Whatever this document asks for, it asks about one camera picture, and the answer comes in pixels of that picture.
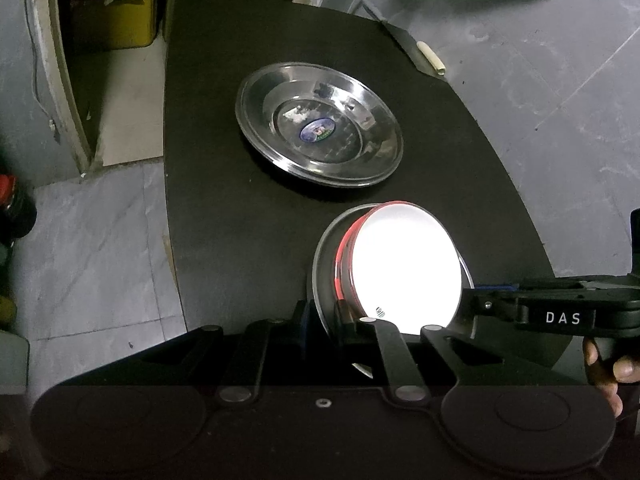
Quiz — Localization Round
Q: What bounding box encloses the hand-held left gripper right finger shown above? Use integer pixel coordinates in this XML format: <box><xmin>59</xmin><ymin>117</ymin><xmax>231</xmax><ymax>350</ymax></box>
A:
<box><xmin>336</xmin><ymin>300</ymin><xmax>507</xmax><ymax>406</ymax></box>

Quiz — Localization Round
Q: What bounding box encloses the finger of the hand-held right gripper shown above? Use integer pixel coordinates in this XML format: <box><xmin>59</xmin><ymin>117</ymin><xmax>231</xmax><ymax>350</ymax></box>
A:
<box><xmin>472</xmin><ymin>280</ymin><xmax>587</xmax><ymax>293</ymax></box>
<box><xmin>459</xmin><ymin>287</ymin><xmax>522</xmax><ymax>337</ymax></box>

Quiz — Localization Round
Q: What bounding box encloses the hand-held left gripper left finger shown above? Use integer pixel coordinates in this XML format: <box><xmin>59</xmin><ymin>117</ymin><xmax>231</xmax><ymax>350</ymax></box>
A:
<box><xmin>127</xmin><ymin>300</ymin><xmax>314</xmax><ymax>406</ymax></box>

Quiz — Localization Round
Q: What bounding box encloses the steel bowl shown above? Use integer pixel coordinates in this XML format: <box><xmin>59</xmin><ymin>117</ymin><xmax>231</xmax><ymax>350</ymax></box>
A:
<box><xmin>306</xmin><ymin>202</ymin><xmax>474</xmax><ymax>380</ymax></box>

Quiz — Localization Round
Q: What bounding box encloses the red bowl with white inside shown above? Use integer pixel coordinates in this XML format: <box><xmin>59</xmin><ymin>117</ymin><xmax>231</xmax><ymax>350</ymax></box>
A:
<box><xmin>336</xmin><ymin>200</ymin><xmax>463</xmax><ymax>336</ymax></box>

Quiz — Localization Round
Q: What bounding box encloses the steel plate with round sticker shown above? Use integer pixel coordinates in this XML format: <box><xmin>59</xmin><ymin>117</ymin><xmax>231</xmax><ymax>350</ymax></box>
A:
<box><xmin>235</xmin><ymin>62</ymin><xmax>404</xmax><ymax>183</ymax></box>

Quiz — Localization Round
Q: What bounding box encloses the person's right hand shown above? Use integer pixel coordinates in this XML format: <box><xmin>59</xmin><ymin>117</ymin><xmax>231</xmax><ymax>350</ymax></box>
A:
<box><xmin>583</xmin><ymin>337</ymin><xmax>637</xmax><ymax>419</ymax></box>

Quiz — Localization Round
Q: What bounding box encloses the dark jar with red lid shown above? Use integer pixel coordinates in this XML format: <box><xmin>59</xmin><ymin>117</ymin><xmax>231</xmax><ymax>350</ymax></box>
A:
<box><xmin>0</xmin><ymin>174</ymin><xmax>39</xmax><ymax>252</ymax></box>

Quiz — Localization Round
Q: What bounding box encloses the yellow plastic crate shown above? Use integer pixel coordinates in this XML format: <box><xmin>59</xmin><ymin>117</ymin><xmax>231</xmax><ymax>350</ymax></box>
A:
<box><xmin>69</xmin><ymin>0</ymin><xmax>160</xmax><ymax>52</ymax></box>

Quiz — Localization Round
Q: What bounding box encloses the knife with white handle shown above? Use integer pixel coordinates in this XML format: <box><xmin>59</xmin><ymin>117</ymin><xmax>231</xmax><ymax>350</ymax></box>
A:
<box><xmin>364</xmin><ymin>0</ymin><xmax>447</xmax><ymax>78</ymax></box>

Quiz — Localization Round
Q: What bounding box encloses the thin wall cable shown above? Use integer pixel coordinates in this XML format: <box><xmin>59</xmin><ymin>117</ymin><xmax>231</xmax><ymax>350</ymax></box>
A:
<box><xmin>24</xmin><ymin>0</ymin><xmax>60</xmax><ymax>137</ymax></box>

